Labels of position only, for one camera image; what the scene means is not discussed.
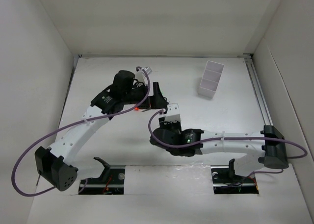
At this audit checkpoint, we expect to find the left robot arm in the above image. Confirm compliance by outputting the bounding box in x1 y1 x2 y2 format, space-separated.
35 67 168 192

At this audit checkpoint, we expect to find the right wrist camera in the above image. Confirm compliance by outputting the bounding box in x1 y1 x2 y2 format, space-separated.
164 103 181 123

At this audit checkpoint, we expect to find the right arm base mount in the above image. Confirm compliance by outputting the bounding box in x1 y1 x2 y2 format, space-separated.
211 159 259 195

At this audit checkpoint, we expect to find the white divided container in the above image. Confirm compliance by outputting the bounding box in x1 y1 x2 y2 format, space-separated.
198 61 224 99

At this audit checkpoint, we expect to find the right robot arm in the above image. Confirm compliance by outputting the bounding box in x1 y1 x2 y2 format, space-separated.
149 117 288 182

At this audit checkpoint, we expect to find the aluminium rail right side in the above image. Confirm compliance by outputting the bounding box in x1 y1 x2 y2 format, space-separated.
243 54 273 125

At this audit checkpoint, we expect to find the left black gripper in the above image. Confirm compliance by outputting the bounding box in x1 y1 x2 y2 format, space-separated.
123 82 167 110

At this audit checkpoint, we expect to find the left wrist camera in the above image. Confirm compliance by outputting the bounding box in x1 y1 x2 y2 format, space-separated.
135 66 152 85

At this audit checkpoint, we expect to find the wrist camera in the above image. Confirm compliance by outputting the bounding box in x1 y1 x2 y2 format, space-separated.
164 103 181 123
135 66 152 85

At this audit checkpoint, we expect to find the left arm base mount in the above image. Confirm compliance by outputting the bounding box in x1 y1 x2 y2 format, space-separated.
78 157 126 195

